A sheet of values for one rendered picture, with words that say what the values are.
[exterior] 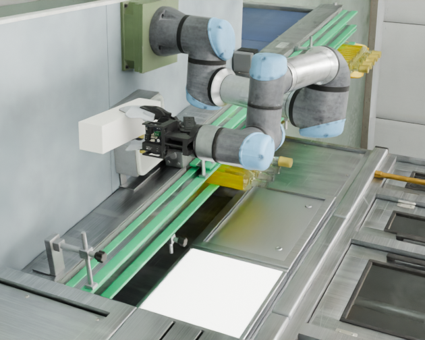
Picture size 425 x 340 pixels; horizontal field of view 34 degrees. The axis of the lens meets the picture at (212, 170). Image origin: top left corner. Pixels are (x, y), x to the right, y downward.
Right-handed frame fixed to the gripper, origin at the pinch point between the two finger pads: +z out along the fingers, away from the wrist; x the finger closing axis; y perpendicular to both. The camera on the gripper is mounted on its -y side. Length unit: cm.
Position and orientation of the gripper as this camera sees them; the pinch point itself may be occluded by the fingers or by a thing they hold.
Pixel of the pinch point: (125, 125)
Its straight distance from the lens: 155.5
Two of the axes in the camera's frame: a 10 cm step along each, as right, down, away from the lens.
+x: -0.3, 9.4, 3.5
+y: -4.4, 3.0, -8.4
